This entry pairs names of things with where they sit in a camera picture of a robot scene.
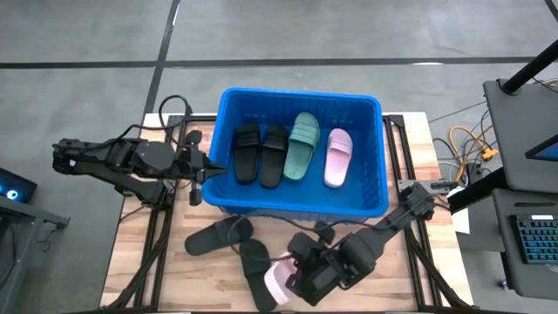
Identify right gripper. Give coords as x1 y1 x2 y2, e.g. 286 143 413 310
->
284 221 352 307

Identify grey metal bracket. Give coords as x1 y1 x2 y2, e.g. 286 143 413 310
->
397 178 459 195

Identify black computer blue lights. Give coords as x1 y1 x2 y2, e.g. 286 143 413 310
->
0 167 39 205

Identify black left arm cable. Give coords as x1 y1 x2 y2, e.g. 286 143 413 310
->
159 94 193 145

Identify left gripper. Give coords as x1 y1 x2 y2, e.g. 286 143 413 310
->
174 129 229 207

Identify black rubber slide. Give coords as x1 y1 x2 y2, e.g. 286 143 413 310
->
259 125 290 189
233 121 262 184
184 215 255 257
238 238 280 313

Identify backlit computer keyboard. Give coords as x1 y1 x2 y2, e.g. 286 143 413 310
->
509 213 558 265

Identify grey desk with keyboard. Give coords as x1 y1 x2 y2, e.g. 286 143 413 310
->
491 188 558 301

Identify green rubber slide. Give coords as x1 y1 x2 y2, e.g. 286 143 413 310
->
282 112 322 181

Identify grey metal stand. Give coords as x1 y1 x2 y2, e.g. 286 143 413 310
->
0 195 71 314

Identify grey desk panel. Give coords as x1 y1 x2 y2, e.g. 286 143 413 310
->
482 78 558 194

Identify yellow cable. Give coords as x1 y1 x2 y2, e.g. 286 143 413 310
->
448 125 500 184

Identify black aluminium frame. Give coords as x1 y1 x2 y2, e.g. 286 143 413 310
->
102 113 219 311
383 113 476 311

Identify black round pole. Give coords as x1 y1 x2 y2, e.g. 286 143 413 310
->
500 38 558 95

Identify white paper sheet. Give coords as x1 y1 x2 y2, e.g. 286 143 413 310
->
451 208 471 236

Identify blue plastic bin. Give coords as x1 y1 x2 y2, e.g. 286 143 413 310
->
201 86 391 223

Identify black slanted panel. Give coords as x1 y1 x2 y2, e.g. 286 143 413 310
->
446 167 509 215

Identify pink rubber slide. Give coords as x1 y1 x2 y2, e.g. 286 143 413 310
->
323 127 354 189
262 251 304 306

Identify black computer monitor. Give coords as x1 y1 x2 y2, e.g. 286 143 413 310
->
524 133 558 163

